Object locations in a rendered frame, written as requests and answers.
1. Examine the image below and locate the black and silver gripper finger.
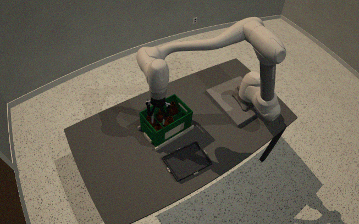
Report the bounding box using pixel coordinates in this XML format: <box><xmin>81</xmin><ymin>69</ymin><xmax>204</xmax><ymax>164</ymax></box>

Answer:
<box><xmin>146</xmin><ymin>99</ymin><xmax>156</xmax><ymax>123</ymax></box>
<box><xmin>159</xmin><ymin>102</ymin><xmax>171</xmax><ymax>125</ymax></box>

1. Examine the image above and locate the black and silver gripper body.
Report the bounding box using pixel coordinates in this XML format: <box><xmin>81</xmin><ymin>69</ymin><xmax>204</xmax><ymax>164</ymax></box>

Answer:
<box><xmin>150</xmin><ymin>98</ymin><xmax>166</xmax><ymax>108</ymax></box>

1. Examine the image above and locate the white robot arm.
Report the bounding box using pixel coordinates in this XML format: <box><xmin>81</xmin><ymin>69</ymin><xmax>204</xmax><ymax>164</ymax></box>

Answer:
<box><xmin>136</xmin><ymin>17</ymin><xmax>286</xmax><ymax>121</ymax></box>

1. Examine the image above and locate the brown glass bottle with cream label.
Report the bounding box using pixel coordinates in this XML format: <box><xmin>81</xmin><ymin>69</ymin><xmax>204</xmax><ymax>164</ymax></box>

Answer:
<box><xmin>154</xmin><ymin>123</ymin><xmax>163</xmax><ymax>131</ymax></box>

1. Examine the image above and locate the green crate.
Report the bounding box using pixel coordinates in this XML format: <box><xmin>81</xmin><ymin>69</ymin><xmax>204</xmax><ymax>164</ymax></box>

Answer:
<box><xmin>139</xmin><ymin>97</ymin><xmax>191</xmax><ymax>147</ymax></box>

